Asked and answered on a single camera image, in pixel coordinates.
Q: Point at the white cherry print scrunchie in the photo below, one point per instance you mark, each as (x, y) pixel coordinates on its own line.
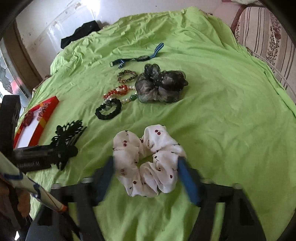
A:
(129, 148)

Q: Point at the black cloth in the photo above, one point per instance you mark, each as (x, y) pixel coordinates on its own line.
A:
(78, 34)

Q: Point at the red bangle stack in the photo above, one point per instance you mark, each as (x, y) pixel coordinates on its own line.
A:
(42, 110)

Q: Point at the black butterfly hair claw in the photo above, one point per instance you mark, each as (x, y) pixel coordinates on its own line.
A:
(67, 136)

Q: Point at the red shallow box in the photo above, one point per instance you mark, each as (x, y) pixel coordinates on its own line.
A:
(30, 136)

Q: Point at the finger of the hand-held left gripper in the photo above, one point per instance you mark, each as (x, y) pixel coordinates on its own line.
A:
(34, 157)

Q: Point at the red striped hair accessory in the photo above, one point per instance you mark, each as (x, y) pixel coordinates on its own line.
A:
(113, 92)

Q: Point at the striped floral pillow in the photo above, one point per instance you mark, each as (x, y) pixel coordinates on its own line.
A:
(261, 34)

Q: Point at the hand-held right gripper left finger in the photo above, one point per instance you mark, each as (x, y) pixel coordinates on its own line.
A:
(105, 178)

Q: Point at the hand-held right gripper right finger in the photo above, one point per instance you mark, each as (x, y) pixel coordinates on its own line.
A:
(188, 183)

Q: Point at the black scrunchie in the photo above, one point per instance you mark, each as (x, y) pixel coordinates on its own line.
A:
(101, 114)

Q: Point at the red checkered scrunchie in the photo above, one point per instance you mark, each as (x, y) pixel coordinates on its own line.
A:
(28, 117)

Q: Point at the green bed sheet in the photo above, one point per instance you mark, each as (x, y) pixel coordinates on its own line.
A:
(231, 115)

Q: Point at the blue striped band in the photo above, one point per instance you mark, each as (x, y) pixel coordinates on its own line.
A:
(157, 49)

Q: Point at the wooden door with glass panel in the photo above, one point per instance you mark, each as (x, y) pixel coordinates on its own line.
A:
(13, 69)

